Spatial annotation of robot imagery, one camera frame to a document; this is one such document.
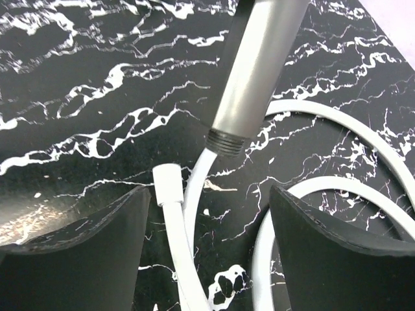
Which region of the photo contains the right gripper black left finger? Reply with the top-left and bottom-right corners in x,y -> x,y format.
1,187 -> 150,310

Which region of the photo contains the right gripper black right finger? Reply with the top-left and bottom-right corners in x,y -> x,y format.
269,186 -> 414,310

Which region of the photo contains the grey shower head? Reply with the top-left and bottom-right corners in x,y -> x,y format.
202,0 -> 309,157

